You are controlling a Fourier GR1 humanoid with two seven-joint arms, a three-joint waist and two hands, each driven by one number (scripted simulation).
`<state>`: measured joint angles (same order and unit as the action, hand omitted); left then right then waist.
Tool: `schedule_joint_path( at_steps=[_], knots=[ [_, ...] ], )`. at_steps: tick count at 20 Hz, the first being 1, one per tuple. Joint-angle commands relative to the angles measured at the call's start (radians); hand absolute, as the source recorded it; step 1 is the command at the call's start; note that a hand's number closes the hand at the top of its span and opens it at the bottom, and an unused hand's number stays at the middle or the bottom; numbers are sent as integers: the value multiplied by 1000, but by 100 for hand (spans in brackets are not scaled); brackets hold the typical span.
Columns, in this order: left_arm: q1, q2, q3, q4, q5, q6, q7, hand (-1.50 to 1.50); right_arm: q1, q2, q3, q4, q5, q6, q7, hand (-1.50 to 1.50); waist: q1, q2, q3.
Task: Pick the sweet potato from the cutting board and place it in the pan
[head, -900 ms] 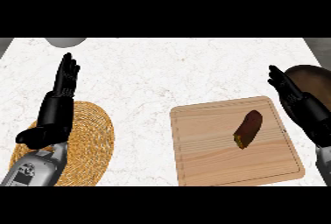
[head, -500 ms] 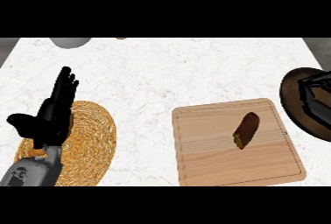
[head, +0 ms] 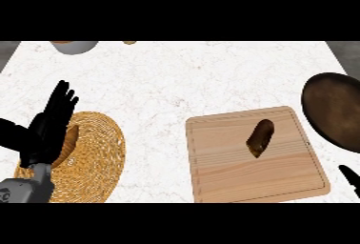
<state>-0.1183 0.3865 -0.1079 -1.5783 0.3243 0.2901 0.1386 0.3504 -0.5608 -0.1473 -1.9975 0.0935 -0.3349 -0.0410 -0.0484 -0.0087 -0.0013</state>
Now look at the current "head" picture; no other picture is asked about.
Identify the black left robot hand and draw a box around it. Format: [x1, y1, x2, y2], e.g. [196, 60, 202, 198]
[0, 80, 80, 169]

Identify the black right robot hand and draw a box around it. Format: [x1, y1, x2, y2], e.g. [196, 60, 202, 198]
[338, 164, 360, 199]

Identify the pale wooden cutting board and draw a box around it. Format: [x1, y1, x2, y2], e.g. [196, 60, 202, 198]
[184, 105, 332, 204]

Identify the dark brown pan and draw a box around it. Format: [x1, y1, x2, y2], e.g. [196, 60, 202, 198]
[299, 71, 360, 154]

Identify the woven wicker basket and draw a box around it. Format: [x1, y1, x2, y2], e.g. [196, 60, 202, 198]
[13, 111, 127, 204]

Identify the grey round pot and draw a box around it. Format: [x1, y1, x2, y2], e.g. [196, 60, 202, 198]
[49, 40, 100, 56]

